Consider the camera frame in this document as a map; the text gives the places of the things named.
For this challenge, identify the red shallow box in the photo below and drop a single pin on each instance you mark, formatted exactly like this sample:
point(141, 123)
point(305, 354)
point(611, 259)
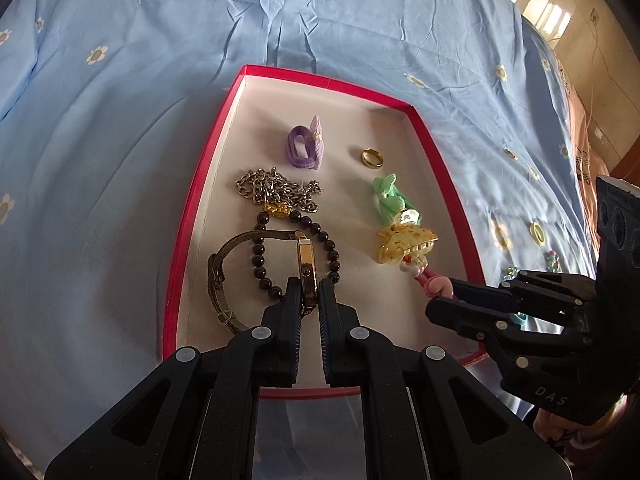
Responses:
point(280, 120)

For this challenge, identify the blue floral bedsheet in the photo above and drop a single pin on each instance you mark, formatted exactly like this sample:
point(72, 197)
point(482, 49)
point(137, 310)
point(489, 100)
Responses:
point(125, 135)

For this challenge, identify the gold mesh wristwatch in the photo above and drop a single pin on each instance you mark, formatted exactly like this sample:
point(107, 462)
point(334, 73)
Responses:
point(305, 265)

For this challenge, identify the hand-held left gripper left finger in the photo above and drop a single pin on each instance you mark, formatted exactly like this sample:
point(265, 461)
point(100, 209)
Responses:
point(292, 310)

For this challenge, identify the person's right hand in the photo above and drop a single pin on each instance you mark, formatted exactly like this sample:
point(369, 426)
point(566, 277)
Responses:
point(557, 432)

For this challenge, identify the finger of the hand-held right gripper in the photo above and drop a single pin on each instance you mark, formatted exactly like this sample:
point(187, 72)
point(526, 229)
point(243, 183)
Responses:
point(465, 317)
point(480, 292)

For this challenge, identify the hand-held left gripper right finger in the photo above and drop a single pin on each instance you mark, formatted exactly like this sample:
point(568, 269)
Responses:
point(330, 310)

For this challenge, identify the yellow hair claw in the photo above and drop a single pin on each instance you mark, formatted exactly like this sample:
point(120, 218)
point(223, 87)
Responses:
point(400, 242)

